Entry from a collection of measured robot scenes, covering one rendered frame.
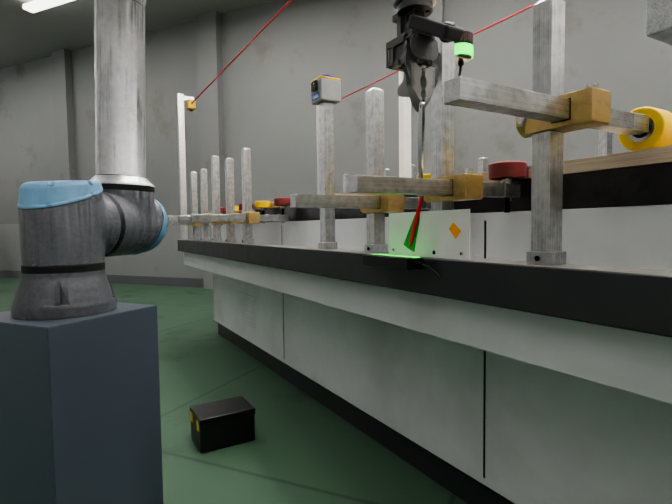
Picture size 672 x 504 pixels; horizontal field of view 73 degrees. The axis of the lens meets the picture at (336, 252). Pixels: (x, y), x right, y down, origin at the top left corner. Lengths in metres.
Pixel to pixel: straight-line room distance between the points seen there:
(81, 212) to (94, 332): 0.24
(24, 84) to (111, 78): 8.04
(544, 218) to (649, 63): 4.29
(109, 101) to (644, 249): 1.15
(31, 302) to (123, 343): 0.18
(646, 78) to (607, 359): 4.34
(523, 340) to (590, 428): 0.29
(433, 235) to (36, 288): 0.79
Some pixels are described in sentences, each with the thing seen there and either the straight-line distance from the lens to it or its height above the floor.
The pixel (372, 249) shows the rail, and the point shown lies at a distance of 1.19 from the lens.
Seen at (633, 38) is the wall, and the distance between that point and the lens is 5.12.
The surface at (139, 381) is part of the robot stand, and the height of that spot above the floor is 0.44.
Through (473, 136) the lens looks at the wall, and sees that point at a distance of 4.93.
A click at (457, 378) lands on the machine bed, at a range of 1.34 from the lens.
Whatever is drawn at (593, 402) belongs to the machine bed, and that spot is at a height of 0.41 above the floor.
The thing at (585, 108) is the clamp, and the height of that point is 0.94.
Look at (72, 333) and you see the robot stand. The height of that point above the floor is 0.58.
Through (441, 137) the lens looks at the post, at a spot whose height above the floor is 0.95.
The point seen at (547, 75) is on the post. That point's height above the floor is 1.01.
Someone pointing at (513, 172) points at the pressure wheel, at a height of 0.88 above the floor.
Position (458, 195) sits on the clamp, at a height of 0.83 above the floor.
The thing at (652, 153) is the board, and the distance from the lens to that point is 1.00.
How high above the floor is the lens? 0.77
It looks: 3 degrees down
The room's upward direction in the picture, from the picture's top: 1 degrees counter-clockwise
